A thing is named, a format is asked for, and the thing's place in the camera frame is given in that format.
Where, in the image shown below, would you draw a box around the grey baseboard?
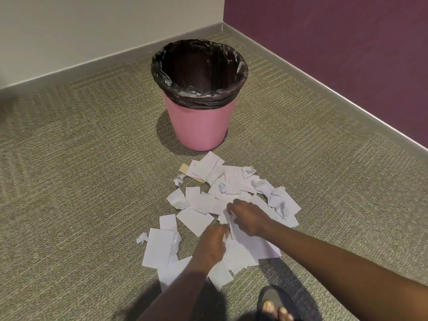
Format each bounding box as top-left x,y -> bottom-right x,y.
221,23 -> 428,161
0,23 -> 224,91

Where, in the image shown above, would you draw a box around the pink plastic waste bin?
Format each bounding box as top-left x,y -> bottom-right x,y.
162,90 -> 238,152

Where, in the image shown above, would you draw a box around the pile of white paper scraps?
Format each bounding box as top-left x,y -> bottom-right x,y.
136,151 -> 301,293

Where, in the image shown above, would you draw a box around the black plastic bin liner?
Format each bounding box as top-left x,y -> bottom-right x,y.
151,39 -> 249,109

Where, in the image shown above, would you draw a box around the person's left hand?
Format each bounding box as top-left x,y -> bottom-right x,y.
191,224 -> 231,275

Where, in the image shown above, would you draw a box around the person's right forearm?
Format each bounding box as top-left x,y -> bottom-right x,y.
265,220 -> 428,321

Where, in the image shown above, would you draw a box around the person's left forearm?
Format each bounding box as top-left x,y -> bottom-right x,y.
136,262 -> 216,321

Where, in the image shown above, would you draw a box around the tan cardboard piece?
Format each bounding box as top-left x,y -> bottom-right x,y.
179,164 -> 206,184

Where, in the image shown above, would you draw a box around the person's right hand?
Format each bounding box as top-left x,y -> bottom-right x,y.
227,200 -> 274,238

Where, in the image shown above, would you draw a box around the dark grey sandal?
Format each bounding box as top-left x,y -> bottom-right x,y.
256,285 -> 303,321

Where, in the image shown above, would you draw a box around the person's foot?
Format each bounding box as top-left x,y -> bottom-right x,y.
261,299 -> 295,321

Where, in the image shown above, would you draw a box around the torn white paper strip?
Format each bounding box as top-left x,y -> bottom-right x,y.
223,210 -> 236,240

